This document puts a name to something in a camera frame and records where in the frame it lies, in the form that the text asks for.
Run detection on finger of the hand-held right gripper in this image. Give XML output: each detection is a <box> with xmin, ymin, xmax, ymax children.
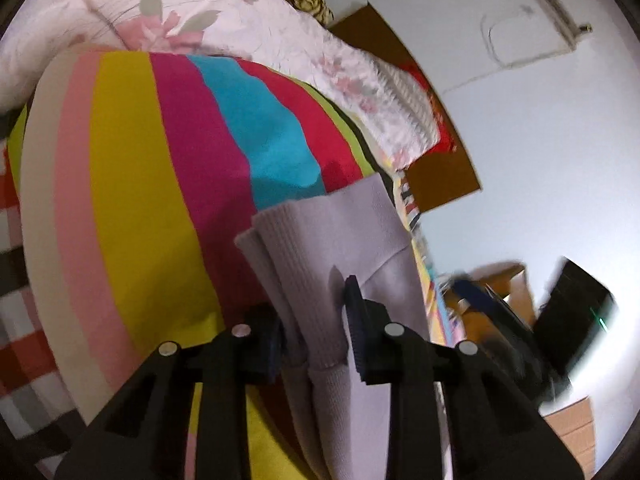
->
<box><xmin>450</xmin><ymin>279</ymin><xmax>538</xmax><ymax>361</ymax></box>

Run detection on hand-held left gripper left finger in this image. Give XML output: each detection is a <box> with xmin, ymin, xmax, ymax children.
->
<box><xmin>54</xmin><ymin>305</ymin><xmax>287</xmax><ymax>480</ymax></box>

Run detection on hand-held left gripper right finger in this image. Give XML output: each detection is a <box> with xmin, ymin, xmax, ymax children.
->
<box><xmin>342</xmin><ymin>275</ymin><xmax>586</xmax><ymax>480</ymax></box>

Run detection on purple pants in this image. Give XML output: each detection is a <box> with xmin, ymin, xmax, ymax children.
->
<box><xmin>235</xmin><ymin>175</ymin><xmax>437</xmax><ymax>480</ymax></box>

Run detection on glossy wooden headboard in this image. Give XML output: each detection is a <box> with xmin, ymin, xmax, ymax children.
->
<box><xmin>442</xmin><ymin>262</ymin><xmax>540</xmax><ymax>346</ymax></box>

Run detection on light wooden wardrobe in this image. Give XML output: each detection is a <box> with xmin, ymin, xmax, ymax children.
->
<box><xmin>542</xmin><ymin>396</ymin><xmax>597</xmax><ymax>467</ymax></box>

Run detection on dark wooden headboard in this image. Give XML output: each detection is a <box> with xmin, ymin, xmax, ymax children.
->
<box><xmin>330</xmin><ymin>2</ymin><xmax>484</xmax><ymax>217</ymax></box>

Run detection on red patterned pillow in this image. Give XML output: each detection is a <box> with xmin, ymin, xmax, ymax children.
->
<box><xmin>400</xmin><ymin>60</ymin><xmax>459</xmax><ymax>157</ymax></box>

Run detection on colourful striped blanket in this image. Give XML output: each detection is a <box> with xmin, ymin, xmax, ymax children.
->
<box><xmin>7</xmin><ymin>45</ymin><xmax>451</xmax><ymax>480</ymax></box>

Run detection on plaid bed sheet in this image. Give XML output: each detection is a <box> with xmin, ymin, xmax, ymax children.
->
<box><xmin>0</xmin><ymin>140</ymin><xmax>86</xmax><ymax>463</ymax></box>

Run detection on pink floral quilt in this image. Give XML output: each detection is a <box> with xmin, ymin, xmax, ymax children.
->
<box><xmin>0</xmin><ymin>0</ymin><xmax>441</xmax><ymax>168</ymax></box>

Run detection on white wall cable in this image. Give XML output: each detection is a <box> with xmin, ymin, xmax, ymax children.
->
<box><xmin>440</xmin><ymin>7</ymin><xmax>576</xmax><ymax>95</ymax></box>

